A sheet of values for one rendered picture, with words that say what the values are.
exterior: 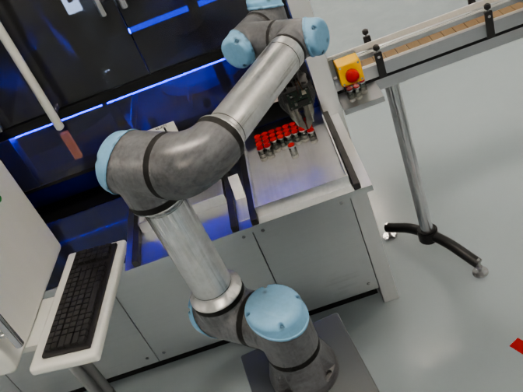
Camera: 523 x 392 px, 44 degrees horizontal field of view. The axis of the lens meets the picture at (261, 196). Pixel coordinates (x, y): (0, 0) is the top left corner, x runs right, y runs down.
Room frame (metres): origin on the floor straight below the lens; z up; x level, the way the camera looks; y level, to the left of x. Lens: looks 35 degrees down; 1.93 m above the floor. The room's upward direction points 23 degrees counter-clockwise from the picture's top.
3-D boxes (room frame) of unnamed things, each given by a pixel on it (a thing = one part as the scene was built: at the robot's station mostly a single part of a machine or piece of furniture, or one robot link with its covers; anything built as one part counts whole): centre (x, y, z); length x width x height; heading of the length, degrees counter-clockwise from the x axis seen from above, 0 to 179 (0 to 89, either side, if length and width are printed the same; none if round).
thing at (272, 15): (1.36, -0.17, 1.39); 0.09 x 0.08 x 0.11; 136
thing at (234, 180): (1.48, 0.06, 0.91); 0.14 x 0.03 x 0.06; 174
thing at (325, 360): (0.93, 0.06, 0.84); 0.15 x 0.15 x 0.10
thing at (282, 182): (1.55, -0.12, 0.90); 0.34 x 0.26 x 0.04; 173
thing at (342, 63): (1.75, -0.39, 1.00); 0.08 x 0.07 x 0.07; 174
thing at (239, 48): (1.28, -0.11, 1.39); 0.11 x 0.11 x 0.08; 46
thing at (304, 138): (1.66, -0.13, 0.90); 0.18 x 0.02 x 0.05; 83
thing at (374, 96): (1.79, -0.41, 0.87); 0.14 x 0.13 x 0.02; 174
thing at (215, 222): (1.61, 0.05, 0.87); 0.70 x 0.48 x 0.02; 84
